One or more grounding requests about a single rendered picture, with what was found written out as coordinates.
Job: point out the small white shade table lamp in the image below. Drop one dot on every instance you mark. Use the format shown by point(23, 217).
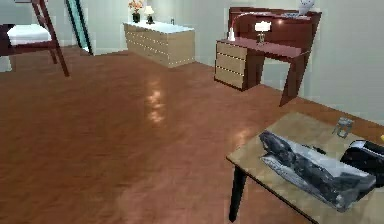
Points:
point(149, 13)

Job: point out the dark red writing desk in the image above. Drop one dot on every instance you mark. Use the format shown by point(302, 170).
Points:
point(266, 50)

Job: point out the grey flat dish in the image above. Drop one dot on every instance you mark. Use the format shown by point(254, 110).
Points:
point(293, 14)

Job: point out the white bent desk lamp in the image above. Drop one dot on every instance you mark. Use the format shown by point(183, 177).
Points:
point(233, 28)

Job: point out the clear glass jar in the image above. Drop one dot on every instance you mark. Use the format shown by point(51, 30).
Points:
point(343, 126)

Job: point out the teal framed door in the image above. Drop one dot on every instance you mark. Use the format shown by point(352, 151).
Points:
point(78, 25)

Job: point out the small white shade brass lamp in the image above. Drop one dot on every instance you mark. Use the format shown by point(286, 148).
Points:
point(262, 29)

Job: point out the orange flowers in black vase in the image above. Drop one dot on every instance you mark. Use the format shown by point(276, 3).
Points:
point(135, 10)

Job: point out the white ceramic vase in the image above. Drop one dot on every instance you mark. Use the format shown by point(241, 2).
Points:
point(305, 6)

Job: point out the dark red wooden chair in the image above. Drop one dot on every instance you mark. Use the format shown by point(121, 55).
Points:
point(28, 35)

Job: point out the light wooden table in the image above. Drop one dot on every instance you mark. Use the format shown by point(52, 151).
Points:
point(300, 133)

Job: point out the black and white box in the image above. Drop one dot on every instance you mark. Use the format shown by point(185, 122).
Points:
point(365, 156)

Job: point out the black pen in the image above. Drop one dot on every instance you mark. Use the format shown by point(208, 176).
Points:
point(316, 149)

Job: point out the beige chest of drawers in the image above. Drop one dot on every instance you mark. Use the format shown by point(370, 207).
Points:
point(163, 43)

